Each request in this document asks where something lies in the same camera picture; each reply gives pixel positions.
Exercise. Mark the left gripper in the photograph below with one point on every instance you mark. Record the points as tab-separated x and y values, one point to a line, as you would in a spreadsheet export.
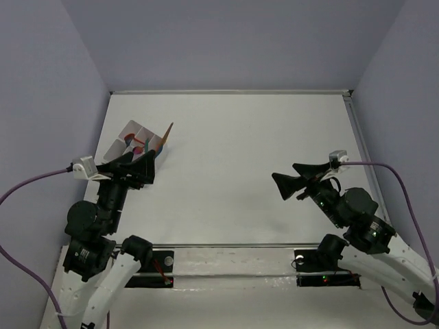
121	177

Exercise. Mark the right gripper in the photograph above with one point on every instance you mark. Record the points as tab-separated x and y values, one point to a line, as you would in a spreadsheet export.
287	184

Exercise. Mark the orange purple spoon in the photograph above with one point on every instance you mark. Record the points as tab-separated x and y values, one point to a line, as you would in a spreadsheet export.
138	150

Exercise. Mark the orange plastic chopstick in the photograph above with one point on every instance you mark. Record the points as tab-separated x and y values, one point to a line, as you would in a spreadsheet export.
165	137

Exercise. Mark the orange plastic spoon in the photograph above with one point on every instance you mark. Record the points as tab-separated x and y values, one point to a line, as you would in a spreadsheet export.
131	137

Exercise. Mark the dark blue plastic chopstick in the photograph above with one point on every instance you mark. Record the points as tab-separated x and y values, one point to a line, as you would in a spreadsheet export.
159	151

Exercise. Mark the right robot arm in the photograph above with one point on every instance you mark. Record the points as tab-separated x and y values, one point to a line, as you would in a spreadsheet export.
369	246

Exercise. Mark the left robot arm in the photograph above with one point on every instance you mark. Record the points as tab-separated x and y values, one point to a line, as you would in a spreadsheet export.
86	296

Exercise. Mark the white divided organizer tray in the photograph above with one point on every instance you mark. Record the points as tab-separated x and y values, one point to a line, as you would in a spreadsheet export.
119	147

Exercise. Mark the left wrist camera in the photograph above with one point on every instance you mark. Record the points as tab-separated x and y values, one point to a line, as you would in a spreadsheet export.
84	168

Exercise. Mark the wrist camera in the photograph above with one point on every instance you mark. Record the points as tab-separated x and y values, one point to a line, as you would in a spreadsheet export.
337	159
84	168

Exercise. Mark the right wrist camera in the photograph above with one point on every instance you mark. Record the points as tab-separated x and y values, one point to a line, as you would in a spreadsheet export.
337	159

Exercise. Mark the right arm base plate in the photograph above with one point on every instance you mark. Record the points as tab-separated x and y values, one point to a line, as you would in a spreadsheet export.
313	272

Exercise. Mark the aluminium table rail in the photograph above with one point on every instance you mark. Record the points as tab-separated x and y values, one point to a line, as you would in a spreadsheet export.
364	156

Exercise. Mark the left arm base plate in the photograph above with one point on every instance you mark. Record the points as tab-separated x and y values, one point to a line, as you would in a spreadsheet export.
158	274

